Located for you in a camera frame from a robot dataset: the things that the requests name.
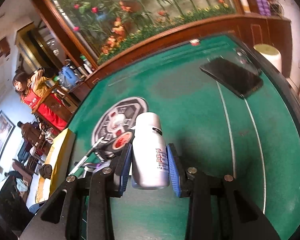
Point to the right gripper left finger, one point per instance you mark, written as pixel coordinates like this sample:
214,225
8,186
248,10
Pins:
61,215

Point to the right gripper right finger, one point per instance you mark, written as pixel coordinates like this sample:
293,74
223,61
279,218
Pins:
218,208

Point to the purple capped black marker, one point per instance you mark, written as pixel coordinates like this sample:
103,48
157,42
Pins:
90,167

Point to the tall white plastic bottle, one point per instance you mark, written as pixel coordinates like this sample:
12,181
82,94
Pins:
150,170

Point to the black electrical tape roll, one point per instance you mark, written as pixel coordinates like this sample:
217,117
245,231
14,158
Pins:
120,142

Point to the clear silver tip pen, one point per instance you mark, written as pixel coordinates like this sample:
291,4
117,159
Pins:
85,157

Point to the yellow open storage box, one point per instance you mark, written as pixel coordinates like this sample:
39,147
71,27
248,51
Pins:
58,157

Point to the seated person brown jacket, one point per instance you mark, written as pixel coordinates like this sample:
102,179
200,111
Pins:
29,133

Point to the wooden chair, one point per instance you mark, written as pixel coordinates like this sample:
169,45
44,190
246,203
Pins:
59,102

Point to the round dice control panel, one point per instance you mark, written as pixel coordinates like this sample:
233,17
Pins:
117,120

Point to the woman in red apron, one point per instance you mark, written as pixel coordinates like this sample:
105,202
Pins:
31,89

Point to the black smartphone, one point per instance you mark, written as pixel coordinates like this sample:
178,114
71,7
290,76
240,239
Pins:
235,78

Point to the blue water kettle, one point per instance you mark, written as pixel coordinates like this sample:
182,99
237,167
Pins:
68,78

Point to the white round stool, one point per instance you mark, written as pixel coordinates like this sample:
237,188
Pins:
271,54

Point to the red white mahjong tile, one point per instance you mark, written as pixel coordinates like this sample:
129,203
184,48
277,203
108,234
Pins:
195,42

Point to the artificial flower planter display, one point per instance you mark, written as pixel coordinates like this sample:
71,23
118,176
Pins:
112,26

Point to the purple bottles on shelf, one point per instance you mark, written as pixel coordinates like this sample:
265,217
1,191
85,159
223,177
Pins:
264,7

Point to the framed wall painting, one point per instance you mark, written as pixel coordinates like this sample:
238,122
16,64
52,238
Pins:
6,129

